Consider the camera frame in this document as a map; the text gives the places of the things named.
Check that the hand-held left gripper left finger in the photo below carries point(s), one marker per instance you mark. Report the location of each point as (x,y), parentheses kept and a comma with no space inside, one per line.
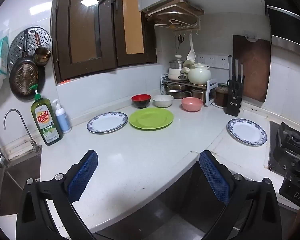
(82,177)

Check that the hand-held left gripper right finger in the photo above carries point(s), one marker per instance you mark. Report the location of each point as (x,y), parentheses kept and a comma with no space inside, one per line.
(212,177)

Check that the blue floral rim plate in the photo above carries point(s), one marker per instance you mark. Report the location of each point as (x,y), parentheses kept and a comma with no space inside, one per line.
(107,122)
(247,131)

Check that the pink bowl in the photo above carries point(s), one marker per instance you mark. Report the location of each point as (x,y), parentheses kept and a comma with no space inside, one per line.
(192,104)

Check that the green plate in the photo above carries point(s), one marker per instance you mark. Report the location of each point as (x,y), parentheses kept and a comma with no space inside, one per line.
(151,118)

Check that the white bowl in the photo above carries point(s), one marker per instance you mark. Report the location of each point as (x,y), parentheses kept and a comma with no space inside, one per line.
(163,101)

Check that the red and black bowl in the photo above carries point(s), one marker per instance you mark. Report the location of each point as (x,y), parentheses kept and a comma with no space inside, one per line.
(140,100)

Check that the slim curved steel faucet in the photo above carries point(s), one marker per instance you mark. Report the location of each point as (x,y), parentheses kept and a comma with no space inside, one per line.
(33,143)

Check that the white blue pump bottle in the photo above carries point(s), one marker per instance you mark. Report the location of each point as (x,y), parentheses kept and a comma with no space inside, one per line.
(62,121)

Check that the steel kitchen sink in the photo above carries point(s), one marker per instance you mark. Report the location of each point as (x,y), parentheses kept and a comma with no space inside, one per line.
(15,177)

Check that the green dish soap bottle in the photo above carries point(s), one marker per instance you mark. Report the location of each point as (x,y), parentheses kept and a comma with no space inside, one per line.
(46,120)

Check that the black knife block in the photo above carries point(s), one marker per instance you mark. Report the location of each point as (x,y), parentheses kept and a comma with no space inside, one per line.
(233,106)

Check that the corner pot shelf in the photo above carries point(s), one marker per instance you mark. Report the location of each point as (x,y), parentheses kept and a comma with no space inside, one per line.
(208,97)

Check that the glass jar of brown sauce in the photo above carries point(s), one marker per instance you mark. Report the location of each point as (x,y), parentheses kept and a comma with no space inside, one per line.
(221,97)

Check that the small steel pot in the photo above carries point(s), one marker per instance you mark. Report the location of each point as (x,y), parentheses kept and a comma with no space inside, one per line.
(197,93)

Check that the black kitchen scissors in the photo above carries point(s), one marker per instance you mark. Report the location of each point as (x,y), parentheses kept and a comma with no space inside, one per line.
(234,87)

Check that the cream ceramic pot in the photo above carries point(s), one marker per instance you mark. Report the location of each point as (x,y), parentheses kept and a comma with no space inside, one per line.
(198,75)

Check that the white pot with glass lid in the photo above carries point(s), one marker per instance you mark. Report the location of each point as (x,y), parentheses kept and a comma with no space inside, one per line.
(175,73)

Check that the large brown cutting board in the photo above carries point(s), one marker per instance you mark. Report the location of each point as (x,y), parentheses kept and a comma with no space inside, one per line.
(252,72)

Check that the black frying pan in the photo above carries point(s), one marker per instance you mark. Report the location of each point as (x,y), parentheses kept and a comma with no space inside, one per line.
(25,80)

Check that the white plastic spoon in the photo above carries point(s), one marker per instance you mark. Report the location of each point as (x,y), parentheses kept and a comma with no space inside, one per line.
(190,53)

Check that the copper ladle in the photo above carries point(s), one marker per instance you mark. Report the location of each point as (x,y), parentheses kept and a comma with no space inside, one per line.
(42,55)

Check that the hanging black scissors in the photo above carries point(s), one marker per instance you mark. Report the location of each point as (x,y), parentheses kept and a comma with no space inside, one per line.
(180,40)

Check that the perforated steel steamer plate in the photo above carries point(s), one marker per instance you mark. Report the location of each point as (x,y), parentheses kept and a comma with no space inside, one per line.
(43,38)

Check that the black range hood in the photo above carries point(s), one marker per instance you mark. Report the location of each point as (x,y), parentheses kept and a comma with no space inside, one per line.
(282,22)

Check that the light wooden cutting board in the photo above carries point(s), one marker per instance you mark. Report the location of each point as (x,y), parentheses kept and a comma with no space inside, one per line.
(190,7)

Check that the white wall socket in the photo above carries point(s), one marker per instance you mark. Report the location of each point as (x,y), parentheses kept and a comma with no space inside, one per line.
(202,59)
(211,60)
(221,61)

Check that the dark brown window frame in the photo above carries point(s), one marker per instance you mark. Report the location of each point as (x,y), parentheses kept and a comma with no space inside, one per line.
(107,42)

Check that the white wall hook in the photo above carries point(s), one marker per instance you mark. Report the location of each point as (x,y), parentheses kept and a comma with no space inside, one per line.
(251,38)

